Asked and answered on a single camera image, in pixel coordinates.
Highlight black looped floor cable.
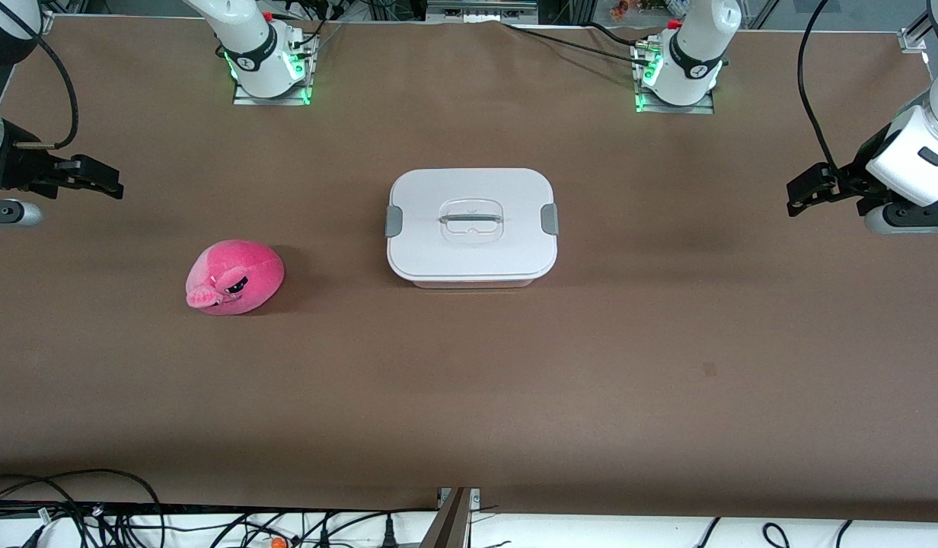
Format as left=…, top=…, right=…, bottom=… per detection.
left=0, top=470, right=167, bottom=548

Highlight aluminium profile post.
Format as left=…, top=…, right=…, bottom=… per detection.
left=420, top=487, right=481, bottom=548

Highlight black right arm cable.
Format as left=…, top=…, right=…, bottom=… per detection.
left=0, top=0, right=80, bottom=150

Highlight brown table cover sheet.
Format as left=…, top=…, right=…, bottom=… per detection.
left=0, top=15, right=938, bottom=522

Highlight white box lid grey latches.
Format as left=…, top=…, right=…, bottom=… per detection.
left=385, top=168, right=559, bottom=280

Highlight pink plastic storage box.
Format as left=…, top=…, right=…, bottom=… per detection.
left=408, top=274, right=538, bottom=288

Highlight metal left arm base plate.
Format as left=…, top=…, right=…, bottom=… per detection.
left=636, top=88, right=715, bottom=115

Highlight pink plush toy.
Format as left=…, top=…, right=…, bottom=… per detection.
left=185, top=239, right=286, bottom=316

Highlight thin black cable across table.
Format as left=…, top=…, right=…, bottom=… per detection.
left=502, top=21, right=660, bottom=69

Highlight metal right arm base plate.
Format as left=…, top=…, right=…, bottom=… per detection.
left=233, top=76, right=311, bottom=106

